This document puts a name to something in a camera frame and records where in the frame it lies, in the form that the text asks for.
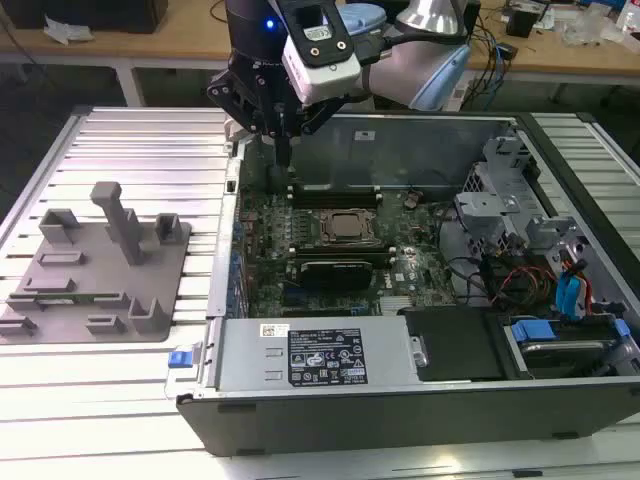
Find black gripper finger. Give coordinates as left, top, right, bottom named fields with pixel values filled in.
left=282, top=96, right=347, bottom=177
left=205, top=71, right=285, bottom=175

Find black RAM slot white clips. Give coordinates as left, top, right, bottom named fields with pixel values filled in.
left=289, top=195, right=383, bottom=209
left=289, top=183, right=383, bottom=198
left=293, top=252, right=397, bottom=267
left=288, top=242, right=398, bottom=256

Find metal CPU socket cover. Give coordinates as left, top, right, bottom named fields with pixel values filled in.
left=318, top=206, right=385, bottom=245

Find silver square CPU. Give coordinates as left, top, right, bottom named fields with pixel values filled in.
left=333, top=213, right=369, bottom=238

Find green motherboard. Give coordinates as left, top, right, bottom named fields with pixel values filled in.
left=234, top=189, right=457, bottom=319

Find large black box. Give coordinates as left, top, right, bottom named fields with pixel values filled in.
left=9, top=0, right=169, bottom=35

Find black graphics card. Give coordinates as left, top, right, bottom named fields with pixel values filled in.
left=298, top=258, right=374, bottom=293

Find crumpled white paper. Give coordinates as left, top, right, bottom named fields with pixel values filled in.
left=42, top=14, right=97, bottom=47

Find grey metal drive cage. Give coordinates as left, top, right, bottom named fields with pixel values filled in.
left=452, top=134, right=592, bottom=262

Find silver finned chipset heatsink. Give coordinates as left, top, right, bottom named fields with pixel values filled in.
left=382, top=294, right=429, bottom=316

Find grey plastic parts rack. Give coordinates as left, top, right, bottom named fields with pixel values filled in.
left=0, top=180, right=194, bottom=344

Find small black box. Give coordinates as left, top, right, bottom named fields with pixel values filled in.
left=504, top=7, right=542, bottom=39

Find black power supply label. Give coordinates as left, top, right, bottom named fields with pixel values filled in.
left=286, top=327, right=369, bottom=388

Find grey metal power supply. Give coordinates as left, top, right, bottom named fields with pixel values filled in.
left=214, top=317, right=427, bottom=394

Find black plastic bay cover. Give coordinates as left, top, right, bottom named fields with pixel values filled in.
left=397, top=305, right=504, bottom=382

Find clear plastic bags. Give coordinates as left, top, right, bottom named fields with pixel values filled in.
left=561, top=13, right=632, bottom=50

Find black grey PC case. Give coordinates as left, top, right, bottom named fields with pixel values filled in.
left=164, top=107, right=640, bottom=459

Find hard disk in blue carrier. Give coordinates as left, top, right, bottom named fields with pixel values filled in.
left=503, top=319, right=630, bottom=380

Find white black wrist camera box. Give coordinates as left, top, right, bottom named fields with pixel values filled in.
left=280, top=0, right=363, bottom=107

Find wooden desk white frame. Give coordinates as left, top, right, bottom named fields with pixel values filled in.
left=467, top=24, right=640, bottom=104
left=0, top=19, right=232, bottom=109

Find thin blue cable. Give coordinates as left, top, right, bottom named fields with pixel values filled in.
left=485, top=29, right=507, bottom=107

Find red black wire bundle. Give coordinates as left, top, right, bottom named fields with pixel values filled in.
left=486, top=263, right=557, bottom=307

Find blue flat wire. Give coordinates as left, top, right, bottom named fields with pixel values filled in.
left=554, top=273, right=584, bottom=322

